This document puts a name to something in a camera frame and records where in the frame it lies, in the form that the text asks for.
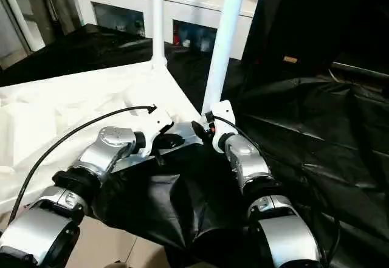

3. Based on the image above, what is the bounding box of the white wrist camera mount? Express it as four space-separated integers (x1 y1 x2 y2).
206 100 237 154
138 108 174 159

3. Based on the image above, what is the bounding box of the white plastic table leg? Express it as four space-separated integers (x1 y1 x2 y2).
150 0 168 68
201 0 247 115

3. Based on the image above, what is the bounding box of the long black pole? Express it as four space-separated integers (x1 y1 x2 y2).
331 62 389 79

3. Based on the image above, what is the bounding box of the black mat cover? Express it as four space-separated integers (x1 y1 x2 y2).
0 21 389 268

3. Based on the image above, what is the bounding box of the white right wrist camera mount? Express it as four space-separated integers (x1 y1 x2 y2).
206 100 237 154

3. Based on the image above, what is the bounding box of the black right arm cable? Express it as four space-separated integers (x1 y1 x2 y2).
205 112 340 266

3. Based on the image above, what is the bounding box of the grey metal rack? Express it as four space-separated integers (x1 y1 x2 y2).
0 0 83 65

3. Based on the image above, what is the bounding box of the white plastic table top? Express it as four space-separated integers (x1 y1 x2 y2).
0 62 205 217

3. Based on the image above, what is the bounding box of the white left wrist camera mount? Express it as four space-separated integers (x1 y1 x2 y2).
138 108 174 159

